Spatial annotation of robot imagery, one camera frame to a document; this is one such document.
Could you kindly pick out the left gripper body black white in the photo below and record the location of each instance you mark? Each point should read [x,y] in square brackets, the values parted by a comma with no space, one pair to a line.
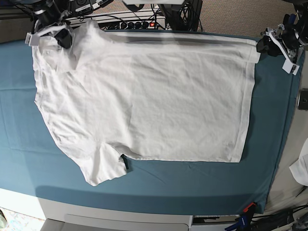
[288,42]

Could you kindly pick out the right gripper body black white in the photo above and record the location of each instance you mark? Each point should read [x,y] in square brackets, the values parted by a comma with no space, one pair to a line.
[49,23]

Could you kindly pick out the white T-shirt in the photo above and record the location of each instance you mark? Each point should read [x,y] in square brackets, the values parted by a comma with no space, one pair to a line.
[146,96]

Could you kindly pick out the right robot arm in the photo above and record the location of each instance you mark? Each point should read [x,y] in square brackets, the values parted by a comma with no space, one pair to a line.
[47,4]

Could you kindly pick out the blue black clamp top right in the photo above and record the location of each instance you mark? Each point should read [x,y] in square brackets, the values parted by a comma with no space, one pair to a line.
[289,19]

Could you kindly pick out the blue black clamp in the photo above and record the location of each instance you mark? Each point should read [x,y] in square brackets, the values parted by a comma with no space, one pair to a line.
[289,19]
[243,223]

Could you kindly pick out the smartphone at table edge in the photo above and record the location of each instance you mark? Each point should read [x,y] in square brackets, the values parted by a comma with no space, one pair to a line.
[302,103]

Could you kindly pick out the teal table cloth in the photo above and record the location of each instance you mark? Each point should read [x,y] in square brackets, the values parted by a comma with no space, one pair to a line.
[31,163]

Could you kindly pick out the white cloth at right edge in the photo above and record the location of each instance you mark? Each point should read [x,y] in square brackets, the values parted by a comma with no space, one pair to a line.
[299,170]

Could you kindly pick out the orange black clamp bottom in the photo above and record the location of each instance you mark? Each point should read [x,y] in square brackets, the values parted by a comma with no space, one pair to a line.
[250,209]

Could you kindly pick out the blue black clamp bottom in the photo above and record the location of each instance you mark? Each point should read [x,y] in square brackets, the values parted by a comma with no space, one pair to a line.
[243,223]

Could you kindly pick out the white power strip red switch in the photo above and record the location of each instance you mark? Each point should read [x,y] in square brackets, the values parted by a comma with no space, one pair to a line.
[138,25]

